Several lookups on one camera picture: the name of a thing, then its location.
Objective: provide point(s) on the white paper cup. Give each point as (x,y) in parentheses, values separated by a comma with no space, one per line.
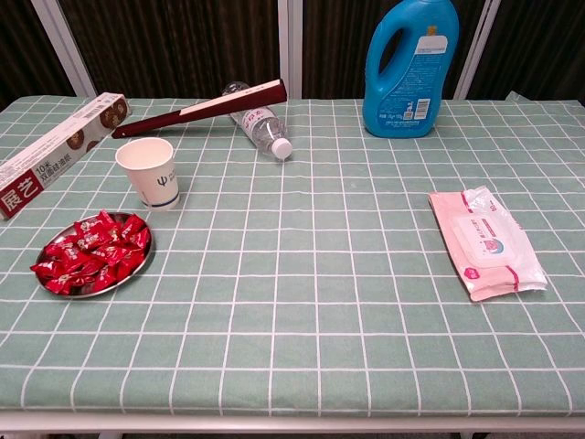
(155,183)

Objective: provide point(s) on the red candy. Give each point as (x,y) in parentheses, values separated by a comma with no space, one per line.
(142,242)
(59,285)
(129,263)
(78,264)
(109,254)
(107,273)
(113,238)
(59,250)
(93,225)
(87,280)
(87,243)
(133,226)
(45,269)

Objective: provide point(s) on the dark partition screen white frame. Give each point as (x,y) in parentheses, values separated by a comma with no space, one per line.
(539,46)
(23,46)
(183,46)
(338,46)

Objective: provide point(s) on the pink wet wipes pack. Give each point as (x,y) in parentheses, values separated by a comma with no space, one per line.
(484,242)

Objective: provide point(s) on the long baking paper box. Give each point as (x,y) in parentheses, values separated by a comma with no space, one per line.
(55,155)

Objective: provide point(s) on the blue detergent pump bottle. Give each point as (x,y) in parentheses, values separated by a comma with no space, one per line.
(411,105)

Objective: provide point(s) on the white table frame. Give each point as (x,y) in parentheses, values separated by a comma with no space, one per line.
(292,423)

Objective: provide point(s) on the dark red folded fan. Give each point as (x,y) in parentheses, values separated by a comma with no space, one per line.
(205,107)

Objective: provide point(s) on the round steel plate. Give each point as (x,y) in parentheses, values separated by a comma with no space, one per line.
(148,260)

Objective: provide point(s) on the clear plastic water bottle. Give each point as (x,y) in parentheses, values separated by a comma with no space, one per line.
(265,130)

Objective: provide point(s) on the green checked tablecloth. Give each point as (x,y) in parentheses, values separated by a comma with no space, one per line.
(297,274)

